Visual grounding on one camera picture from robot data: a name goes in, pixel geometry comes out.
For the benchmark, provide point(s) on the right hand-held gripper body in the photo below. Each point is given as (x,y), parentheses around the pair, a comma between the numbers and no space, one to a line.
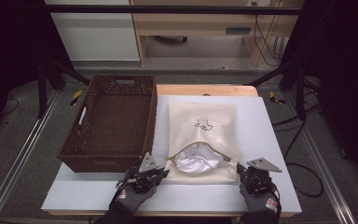
(265,165)

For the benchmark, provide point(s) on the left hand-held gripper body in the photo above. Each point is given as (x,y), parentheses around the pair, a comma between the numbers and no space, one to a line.
(147,163)

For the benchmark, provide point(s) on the white garment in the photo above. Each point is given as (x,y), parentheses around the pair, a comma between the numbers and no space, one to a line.
(199,158)

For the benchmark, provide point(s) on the brown woven basket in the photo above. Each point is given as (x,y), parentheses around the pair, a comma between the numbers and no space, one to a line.
(115,124)

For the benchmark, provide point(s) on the cream zippered laundry bag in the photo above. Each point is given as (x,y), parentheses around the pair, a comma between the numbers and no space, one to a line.
(199,115)

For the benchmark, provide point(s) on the person's right hand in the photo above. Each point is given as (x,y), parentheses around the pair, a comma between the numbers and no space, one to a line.
(261,203)

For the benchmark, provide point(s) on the white board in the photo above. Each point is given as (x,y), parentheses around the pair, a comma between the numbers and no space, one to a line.
(261,124)

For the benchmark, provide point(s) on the black metal stand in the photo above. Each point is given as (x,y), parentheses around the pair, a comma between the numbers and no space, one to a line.
(300,93)
(42,90)

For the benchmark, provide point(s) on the black curtain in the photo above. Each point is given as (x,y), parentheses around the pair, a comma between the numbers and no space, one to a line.
(348,62)
(6,46)

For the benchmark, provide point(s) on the white cabinet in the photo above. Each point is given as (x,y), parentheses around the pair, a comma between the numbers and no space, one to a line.
(96,37)

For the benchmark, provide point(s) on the light wooden desk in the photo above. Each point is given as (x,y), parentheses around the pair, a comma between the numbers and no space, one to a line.
(192,21)

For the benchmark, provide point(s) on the black horizontal bar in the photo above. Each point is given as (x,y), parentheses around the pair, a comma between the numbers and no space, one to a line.
(167,9)

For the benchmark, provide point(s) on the aluminium floor rail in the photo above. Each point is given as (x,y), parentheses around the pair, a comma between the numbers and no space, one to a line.
(323,168)
(21,149)

